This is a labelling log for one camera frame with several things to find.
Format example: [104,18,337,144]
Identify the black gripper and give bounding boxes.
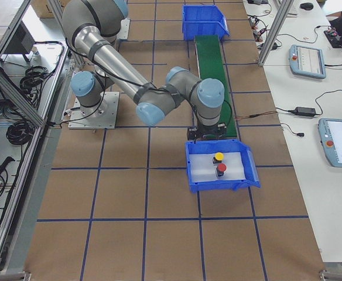
[187,122,227,141]

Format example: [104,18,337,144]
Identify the yellow push button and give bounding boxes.
[213,152,224,165]

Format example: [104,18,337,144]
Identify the red push button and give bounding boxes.
[216,163,227,177]

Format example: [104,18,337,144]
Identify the blue right bin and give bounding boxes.
[185,139,261,193]

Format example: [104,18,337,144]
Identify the blue bin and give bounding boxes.
[185,139,261,193]
[182,5,230,41]

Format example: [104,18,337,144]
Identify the white foam pad right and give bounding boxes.
[189,152,245,182]

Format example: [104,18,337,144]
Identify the green conveyor belt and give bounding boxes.
[194,35,238,139]

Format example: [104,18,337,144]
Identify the black power adapter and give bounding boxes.
[294,107,317,117]

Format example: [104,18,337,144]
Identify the blue left bin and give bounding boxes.
[182,5,230,41]

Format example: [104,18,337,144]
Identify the teach pendant far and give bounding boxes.
[289,44,326,79]

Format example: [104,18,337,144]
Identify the teach pendant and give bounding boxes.
[289,44,326,79]
[318,118,342,168]

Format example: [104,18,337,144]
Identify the teach pendant near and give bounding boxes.
[318,118,342,168]

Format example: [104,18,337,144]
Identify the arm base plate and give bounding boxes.
[68,92,119,129]
[117,18,131,41]

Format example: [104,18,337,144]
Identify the aluminium frame post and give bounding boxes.
[258,0,293,67]

